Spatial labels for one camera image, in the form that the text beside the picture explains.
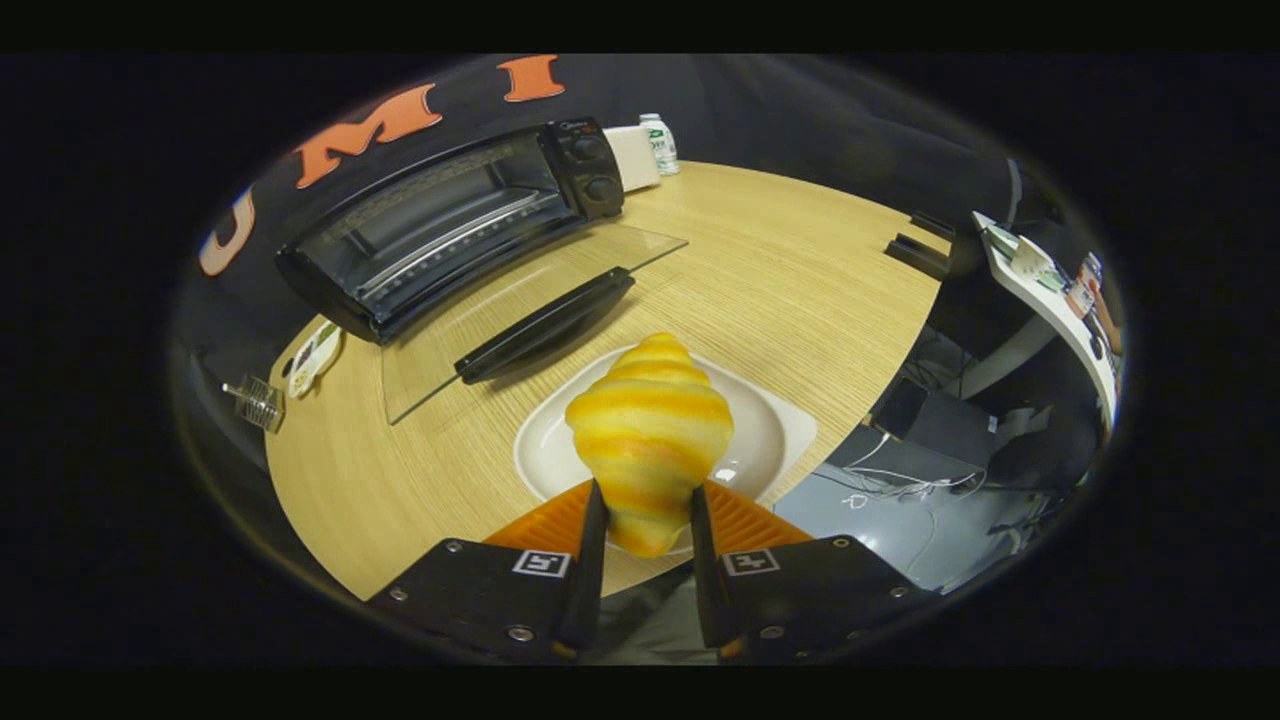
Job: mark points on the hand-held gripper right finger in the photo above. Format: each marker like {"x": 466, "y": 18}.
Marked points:
{"x": 708, "y": 590}

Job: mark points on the yellow croissant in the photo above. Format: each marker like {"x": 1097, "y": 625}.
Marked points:
{"x": 650, "y": 430}

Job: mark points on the clear bottle with green label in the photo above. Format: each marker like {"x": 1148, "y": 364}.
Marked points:
{"x": 662, "y": 145}

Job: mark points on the black toaster oven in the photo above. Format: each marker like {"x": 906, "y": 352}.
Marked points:
{"x": 590, "y": 165}

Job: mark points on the black table clamp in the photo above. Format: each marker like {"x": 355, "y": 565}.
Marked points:
{"x": 915, "y": 255}
{"x": 932, "y": 225}

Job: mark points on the white pop-up toaster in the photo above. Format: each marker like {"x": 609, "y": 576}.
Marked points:
{"x": 632, "y": 158}

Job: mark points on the black box on floor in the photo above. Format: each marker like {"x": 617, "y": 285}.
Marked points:
{"x": 935, "y": 420}

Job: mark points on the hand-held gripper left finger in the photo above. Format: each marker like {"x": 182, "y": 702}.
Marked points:
{"x": 590, "y": 590}

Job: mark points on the white plate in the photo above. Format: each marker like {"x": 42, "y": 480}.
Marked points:
{"x": 770, "y": 430}

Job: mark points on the white divided snack dish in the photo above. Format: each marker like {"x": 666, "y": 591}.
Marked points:
{"x": 315, "y": 358}

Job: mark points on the white side desk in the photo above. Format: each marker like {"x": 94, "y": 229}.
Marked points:
{"x": 1050, "y": 310}

